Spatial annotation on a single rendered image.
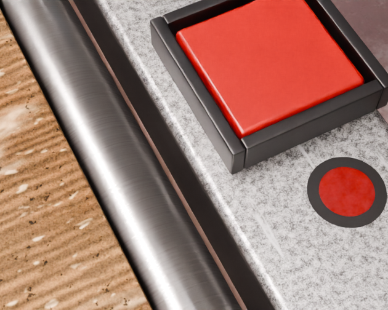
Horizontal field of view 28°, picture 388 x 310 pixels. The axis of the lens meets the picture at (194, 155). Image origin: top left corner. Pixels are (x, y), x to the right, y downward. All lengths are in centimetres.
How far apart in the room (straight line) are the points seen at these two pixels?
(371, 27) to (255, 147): 129
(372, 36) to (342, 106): 126
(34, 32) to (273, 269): 15
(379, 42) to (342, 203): 126
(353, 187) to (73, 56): 13
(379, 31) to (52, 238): 134
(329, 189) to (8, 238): 13
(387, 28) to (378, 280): 131
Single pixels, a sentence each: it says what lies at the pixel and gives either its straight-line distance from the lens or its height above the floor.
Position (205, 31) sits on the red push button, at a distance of 34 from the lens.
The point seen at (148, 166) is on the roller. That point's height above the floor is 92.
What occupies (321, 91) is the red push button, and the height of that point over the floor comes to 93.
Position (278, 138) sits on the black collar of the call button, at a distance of 31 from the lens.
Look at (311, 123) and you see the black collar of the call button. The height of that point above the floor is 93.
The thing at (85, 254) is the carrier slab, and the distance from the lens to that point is 28.
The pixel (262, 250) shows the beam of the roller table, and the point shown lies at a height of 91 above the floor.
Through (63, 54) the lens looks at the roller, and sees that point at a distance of 34.
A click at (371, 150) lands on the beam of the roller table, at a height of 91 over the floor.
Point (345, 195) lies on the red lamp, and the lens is 31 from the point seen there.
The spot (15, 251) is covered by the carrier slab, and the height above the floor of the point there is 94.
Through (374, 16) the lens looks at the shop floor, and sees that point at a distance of 160.
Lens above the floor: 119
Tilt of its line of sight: 60 degrees down
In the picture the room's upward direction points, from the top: straight up
